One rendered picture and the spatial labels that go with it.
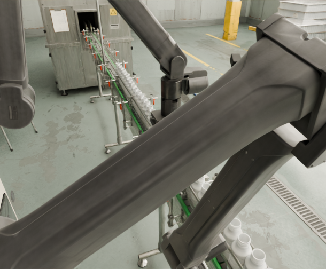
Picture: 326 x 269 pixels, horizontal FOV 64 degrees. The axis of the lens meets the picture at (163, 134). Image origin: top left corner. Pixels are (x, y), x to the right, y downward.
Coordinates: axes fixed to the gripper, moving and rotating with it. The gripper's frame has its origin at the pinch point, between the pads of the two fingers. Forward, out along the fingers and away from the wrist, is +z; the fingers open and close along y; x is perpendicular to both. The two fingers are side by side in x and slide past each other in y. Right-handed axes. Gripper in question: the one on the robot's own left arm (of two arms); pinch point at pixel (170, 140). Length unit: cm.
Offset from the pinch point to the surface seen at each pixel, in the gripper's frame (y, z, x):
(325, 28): -547, 73, -412
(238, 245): -12.5, 25.8, 24.0
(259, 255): -16.5, 25.5, 29.0
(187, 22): -440, 134, -936
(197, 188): -12.9, 27.6, -3.6
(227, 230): -13.1, 26.7, 17.7
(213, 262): -9.1, 41.0, 18.4
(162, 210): -14, 87, -47
